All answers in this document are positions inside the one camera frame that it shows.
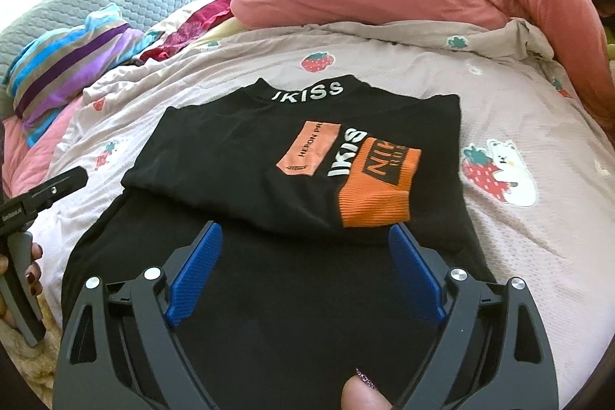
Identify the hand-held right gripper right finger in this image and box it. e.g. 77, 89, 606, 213
387, 222, 560, 410

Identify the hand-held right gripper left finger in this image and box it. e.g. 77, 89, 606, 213
52, 220, 224, 410

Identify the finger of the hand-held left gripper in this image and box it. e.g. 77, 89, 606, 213
19, 167, 90, 219

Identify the black sweater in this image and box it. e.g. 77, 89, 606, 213
60, 76, 500, 396

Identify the person's left hand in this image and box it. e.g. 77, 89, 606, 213
0, 244, 44, 329

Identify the person's right hand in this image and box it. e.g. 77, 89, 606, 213
341, 367, 392, 410

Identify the striped pillow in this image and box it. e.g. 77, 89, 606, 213
5, 4, 145, 146

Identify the red velvet cloth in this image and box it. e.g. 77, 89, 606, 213
137, 0, 236, 65

